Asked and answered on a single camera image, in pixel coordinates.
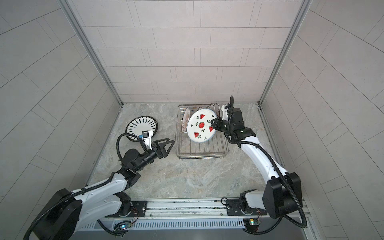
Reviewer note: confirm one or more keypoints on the aluminium mounting rail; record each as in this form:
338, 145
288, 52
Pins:
186, 207

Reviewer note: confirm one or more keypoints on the left aluminium corner profile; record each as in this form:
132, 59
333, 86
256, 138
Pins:
68, 12

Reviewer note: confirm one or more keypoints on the circuit board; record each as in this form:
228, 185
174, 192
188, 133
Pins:
251, 225
122, 227

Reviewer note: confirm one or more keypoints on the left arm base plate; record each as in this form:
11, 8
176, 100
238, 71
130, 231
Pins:
135, 209

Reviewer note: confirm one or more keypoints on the white black radial stripe plate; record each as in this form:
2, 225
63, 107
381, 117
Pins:
136, 127

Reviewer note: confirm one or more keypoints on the dark striped rim plate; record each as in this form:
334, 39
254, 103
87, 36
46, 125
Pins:
152, 122

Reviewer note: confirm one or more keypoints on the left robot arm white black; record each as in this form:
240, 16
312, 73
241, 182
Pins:
52, 225

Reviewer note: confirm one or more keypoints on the aluminium corner profile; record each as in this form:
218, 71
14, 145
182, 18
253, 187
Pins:
68, 12
305, 5

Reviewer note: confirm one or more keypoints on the right aluminium corner profile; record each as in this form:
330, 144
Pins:
305, 5

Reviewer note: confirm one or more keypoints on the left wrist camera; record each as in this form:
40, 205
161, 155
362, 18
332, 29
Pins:
146, 137

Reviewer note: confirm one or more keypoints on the white plate fruit pattern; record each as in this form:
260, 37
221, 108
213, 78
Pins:
200, 129

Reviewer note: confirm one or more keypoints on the white red patterned plate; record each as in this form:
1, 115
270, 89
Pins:
185, 120

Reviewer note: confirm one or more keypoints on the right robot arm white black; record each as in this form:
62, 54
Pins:
282, 196

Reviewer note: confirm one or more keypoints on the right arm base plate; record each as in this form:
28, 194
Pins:
236, 207

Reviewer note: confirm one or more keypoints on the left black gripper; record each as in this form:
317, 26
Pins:
159, 154

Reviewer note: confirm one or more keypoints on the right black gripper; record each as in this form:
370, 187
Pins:
217, 125

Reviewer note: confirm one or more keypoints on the right circuit board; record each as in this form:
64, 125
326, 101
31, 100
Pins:
251, 225

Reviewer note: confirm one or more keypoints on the left circuit board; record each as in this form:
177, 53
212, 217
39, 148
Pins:
122, 227

